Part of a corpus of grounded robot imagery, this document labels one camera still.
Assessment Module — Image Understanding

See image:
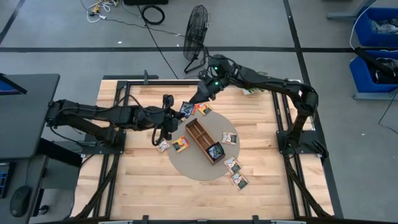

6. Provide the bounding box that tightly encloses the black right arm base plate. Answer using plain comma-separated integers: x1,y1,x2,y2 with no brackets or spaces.
275,129,330,161

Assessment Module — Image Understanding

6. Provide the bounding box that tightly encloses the computer monitor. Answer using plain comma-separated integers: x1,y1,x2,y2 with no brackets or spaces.
0,73,28,96

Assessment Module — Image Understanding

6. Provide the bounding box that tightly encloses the dark blue tea packet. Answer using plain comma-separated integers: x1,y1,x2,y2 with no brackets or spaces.
179,101,195,119
207,142,224,160

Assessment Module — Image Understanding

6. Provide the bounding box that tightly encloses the thin black floor cable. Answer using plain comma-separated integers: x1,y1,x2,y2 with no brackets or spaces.
104,17,187,38

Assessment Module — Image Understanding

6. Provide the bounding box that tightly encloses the dark grey desk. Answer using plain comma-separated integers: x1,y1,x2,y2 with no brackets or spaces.
0,155,49,224

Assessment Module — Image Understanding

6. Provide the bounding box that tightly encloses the black computer mouse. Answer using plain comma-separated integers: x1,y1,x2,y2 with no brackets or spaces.
9,185,32,218

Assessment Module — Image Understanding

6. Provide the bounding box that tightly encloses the black flat rear bar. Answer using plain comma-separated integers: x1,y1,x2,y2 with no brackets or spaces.
102,74,159,80

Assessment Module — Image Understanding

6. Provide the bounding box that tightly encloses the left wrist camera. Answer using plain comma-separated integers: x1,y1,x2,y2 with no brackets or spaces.
162,94,175,109

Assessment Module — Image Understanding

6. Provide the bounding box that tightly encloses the green plant in white pot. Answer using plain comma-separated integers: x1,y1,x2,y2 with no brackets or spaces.
241,71,268,96

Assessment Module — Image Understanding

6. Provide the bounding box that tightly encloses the black floor fan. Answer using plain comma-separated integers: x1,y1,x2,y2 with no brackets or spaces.
182,4,211,75

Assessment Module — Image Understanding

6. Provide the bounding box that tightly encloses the black keyboard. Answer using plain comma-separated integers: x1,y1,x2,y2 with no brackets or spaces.
0,163,13,199

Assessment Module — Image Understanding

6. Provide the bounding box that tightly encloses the coiled black cable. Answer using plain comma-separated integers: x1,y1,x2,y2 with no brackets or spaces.
140,4,166,26

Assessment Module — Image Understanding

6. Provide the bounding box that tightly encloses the black and white bundle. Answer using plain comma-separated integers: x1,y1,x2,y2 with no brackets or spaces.
373,57,398,85

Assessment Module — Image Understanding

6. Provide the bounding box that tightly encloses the black desk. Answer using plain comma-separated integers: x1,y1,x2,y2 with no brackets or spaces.
0,73,60,160

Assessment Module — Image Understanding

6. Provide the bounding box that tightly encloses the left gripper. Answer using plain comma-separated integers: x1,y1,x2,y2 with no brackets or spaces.
161,108,187,141

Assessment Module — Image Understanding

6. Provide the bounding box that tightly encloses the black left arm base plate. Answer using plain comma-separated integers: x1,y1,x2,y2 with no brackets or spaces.
81,129,127,156

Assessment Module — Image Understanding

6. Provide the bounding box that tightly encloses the crumpled plastic bag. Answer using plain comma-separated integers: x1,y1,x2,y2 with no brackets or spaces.
371,18,398,35

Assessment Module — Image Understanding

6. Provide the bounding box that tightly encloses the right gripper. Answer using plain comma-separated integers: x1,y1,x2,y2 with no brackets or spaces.
188,78,225,105

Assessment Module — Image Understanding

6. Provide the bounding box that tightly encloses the black equipment case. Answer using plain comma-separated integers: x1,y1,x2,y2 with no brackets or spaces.
123,0,169,6

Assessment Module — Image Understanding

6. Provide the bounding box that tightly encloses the long black floor cable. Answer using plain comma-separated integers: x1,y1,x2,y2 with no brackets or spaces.
136,4,180,80

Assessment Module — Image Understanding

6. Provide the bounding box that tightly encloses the black metal table frame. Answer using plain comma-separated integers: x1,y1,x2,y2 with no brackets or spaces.
70,79,336,220

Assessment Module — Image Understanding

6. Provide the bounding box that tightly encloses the wooden tea organizer box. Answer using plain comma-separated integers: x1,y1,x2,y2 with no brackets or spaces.
185,118,226,166

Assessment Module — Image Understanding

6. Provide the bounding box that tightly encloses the thin white cable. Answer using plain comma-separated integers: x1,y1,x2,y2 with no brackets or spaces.
349,2,374,50

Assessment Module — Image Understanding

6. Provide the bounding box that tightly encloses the grey desk foot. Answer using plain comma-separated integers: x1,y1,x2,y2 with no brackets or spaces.
326,0,377,21

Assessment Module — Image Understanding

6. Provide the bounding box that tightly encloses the beige peach tea packet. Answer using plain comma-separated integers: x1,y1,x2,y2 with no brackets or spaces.
223,155,243,175
155,138,171,153
229,172,249,190
221,131,238,146

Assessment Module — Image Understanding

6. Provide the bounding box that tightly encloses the blue storage bin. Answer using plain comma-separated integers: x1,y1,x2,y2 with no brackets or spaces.
354,6,398,48
349,49,398,94

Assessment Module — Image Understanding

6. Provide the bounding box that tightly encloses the round grey mat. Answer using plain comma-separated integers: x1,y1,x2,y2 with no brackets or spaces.
167,110,241,182

